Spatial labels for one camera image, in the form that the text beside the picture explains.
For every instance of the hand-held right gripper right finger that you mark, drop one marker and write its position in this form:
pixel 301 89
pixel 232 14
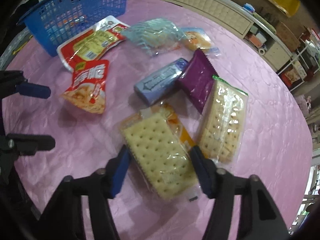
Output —
pixel 203 176

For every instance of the blue plastic basket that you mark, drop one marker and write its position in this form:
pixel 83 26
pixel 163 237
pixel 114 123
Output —
pixel 75 10

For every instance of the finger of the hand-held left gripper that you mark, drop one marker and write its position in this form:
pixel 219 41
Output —
pixel 32 143
pixel 33 91

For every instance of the green-edged cracker packet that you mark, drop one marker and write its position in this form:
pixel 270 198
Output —
pixel 222 120

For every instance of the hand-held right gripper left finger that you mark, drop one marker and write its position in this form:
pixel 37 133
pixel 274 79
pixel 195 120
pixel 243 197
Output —
pixel 119 173

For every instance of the clear bread packet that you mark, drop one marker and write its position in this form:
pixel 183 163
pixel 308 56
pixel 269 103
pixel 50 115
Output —
pixel 196 40

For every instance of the orange-edged cracker packet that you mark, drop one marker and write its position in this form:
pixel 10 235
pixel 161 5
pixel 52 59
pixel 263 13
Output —
pixel 155 150

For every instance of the cream tufted low cabinet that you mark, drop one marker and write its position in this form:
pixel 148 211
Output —
pixel 207 2

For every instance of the light blue striped packet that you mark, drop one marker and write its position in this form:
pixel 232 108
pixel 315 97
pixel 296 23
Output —
pixel 152 33

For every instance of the purple foil packet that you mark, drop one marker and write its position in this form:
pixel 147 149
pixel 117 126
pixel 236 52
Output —
pixel 197 80

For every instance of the large red yellow-label packet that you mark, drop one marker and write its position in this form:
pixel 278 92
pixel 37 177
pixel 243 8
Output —
pixel 92 45

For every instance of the pink bag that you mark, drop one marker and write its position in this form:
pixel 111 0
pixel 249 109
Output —
pixel 303 105

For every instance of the orange flat box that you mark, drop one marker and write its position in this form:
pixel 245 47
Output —
pixel 256 40

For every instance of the grey-blue bar packet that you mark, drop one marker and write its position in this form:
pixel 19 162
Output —
pixel 160 80

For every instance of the blue tissue pack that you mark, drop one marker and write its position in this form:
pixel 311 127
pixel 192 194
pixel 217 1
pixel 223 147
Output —
pixel 248 8

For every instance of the small red chip packet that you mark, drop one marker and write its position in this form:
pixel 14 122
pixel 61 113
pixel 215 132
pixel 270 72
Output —
pixel 87 85

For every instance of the white tape roll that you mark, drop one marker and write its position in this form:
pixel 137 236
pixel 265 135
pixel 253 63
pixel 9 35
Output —
pixel 262 51

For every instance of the brown cardboard box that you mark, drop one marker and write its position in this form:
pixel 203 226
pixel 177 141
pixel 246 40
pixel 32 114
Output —
pixel 287 36

